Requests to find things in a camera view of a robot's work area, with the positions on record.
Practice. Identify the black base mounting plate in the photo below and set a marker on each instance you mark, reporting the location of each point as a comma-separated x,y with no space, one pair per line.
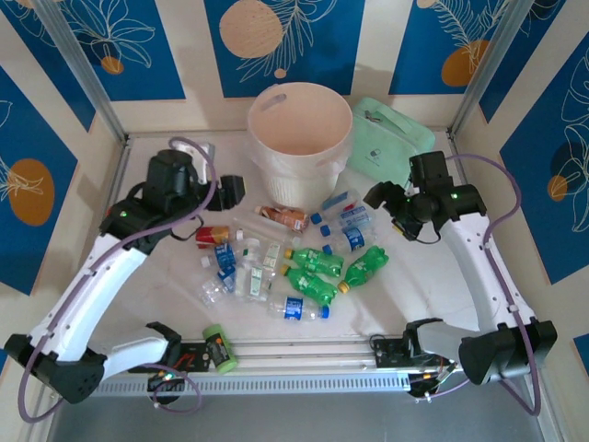
386,352
200,350

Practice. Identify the mint green zip pouch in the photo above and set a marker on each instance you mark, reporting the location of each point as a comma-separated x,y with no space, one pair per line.
386,138

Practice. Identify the red and gold label bottle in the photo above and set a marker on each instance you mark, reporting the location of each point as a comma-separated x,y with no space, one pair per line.
211,236

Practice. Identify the small black controller board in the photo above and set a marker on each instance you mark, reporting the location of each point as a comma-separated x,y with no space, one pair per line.
430,378
161,382

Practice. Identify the aluminium corner post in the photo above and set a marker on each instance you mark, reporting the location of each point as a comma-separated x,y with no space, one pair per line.
492,55
78,64

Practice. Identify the green cylindrical canister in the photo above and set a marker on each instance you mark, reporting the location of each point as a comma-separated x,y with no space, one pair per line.
220,350

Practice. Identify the white-capped blue-label bottle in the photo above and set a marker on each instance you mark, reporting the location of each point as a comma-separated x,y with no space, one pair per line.
223,254
226,278

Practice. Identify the cream plastic bin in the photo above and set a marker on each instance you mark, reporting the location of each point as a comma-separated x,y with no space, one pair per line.
299,184

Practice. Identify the green plastic soda bottle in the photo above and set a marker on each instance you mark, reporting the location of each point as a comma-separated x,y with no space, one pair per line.
308,284
366,267
317,260

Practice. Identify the white table cover sheet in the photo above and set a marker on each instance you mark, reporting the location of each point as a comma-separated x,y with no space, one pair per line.
405,285

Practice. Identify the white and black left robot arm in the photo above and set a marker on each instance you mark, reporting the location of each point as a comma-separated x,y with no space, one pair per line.
101,285

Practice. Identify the clear bottle light-blue label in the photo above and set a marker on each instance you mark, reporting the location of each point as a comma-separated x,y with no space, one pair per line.
338,201

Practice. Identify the clear unlabelled plastic bottle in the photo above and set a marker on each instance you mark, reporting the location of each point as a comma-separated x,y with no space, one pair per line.
257,225

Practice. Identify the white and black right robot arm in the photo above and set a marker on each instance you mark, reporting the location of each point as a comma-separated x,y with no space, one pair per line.
474,267

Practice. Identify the blue-capped bottle white-blue label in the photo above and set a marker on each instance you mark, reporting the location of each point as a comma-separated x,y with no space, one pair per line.
325,230
315,217

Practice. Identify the brown label drink bottle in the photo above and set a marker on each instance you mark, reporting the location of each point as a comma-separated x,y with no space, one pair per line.
283,217

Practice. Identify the long aluminium frame rail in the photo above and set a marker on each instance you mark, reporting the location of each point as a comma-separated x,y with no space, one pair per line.
299,354

